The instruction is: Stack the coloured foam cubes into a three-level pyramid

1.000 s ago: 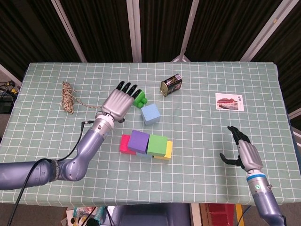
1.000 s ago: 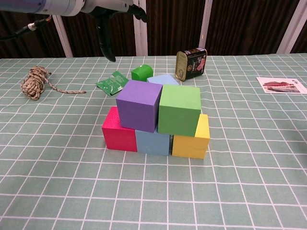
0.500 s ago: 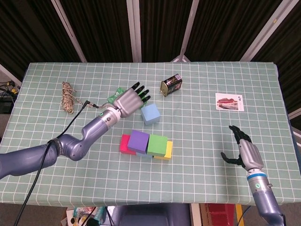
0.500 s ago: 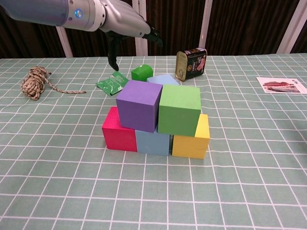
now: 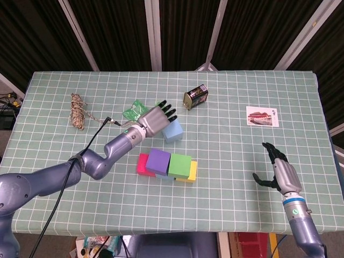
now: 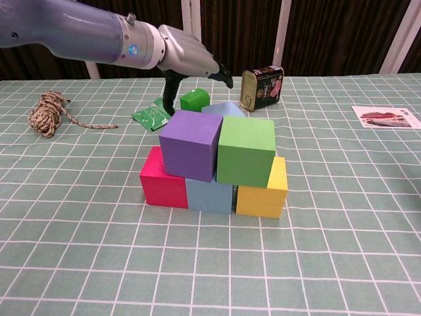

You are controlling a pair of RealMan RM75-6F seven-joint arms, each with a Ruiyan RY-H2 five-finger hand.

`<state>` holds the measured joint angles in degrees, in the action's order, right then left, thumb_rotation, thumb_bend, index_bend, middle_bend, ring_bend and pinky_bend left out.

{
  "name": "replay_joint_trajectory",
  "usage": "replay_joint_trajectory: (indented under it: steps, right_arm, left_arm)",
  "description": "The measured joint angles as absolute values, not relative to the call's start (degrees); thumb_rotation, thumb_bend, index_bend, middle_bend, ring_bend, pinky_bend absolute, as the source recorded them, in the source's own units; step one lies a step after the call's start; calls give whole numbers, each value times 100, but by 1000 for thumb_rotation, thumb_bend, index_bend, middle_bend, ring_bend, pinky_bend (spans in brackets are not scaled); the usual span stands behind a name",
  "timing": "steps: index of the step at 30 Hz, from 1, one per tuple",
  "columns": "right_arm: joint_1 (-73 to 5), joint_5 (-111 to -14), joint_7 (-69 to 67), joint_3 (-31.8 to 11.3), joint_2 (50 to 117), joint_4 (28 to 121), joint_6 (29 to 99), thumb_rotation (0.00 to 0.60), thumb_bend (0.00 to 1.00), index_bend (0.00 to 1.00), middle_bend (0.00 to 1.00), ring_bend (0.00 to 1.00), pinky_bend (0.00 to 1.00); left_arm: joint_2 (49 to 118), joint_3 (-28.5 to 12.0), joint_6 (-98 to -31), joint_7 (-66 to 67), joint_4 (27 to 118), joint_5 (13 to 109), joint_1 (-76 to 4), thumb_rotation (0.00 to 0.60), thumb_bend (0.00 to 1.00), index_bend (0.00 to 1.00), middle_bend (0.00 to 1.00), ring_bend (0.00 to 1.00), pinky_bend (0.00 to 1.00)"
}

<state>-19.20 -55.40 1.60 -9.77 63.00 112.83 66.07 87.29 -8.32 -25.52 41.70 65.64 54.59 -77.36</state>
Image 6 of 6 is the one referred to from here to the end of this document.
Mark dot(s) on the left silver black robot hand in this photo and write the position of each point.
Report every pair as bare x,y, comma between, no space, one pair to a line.
184,52

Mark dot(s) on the light blue foam cube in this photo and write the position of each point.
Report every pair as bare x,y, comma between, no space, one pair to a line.
227,110
210,197

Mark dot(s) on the purple foam cube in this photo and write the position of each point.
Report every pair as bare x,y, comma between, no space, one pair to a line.
194,148

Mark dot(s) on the green foam cube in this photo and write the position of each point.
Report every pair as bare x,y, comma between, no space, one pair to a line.
245,154

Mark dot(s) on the pink foam cube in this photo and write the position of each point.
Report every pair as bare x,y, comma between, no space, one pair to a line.
161,191

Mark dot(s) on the yellow foam cube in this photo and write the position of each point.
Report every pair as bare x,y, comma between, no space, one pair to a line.
260,200

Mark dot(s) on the green plastic building brick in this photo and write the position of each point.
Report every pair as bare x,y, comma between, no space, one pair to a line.
194,100

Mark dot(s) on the green foil sachet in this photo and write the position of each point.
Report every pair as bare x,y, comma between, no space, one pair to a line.
149,116

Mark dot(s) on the black luncheon meat tin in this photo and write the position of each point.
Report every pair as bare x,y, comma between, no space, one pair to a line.
263,89

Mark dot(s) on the postcard with red building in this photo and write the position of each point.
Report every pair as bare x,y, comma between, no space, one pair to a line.
385,116

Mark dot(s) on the green checked tablecloth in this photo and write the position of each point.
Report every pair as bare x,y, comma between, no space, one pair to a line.
263,256

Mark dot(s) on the white metal frame post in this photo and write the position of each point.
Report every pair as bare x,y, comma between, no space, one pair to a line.
92,70
282,33
404,33
192,19

